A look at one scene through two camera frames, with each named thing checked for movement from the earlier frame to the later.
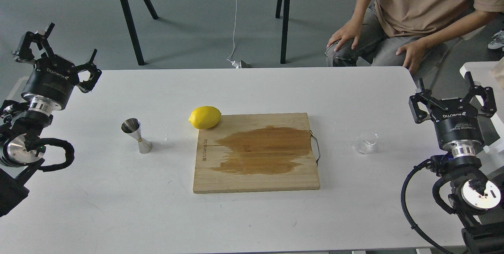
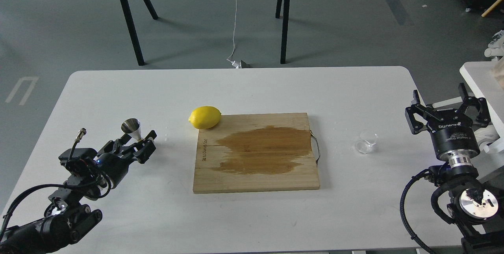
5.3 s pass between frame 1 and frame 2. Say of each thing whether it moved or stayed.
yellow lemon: stayed
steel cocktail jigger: stayed
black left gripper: moved
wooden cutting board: stayed
